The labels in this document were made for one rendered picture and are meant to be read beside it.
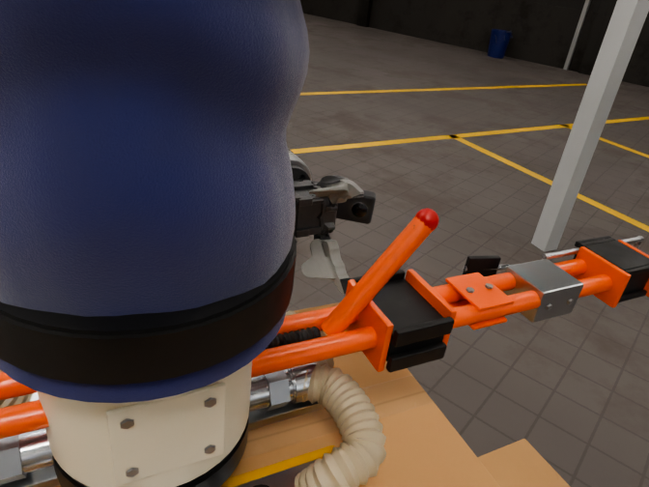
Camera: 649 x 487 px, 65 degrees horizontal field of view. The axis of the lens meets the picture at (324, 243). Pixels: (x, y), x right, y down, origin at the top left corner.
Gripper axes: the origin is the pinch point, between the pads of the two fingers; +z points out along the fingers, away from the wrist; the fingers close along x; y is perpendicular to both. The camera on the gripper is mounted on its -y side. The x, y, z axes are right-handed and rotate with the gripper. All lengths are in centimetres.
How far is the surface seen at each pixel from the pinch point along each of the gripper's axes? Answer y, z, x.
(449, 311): -0.2, 17.8, 2.6
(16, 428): 38.2, 17.1, 0.2
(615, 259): -29.7, 14.9, 2.1
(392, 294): 3.0, 12.3, 1.6
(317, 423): 11.3, 14.4, -12.9
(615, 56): -241, -147, 0
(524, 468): -57, 1, -70
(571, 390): -154, -46, -124
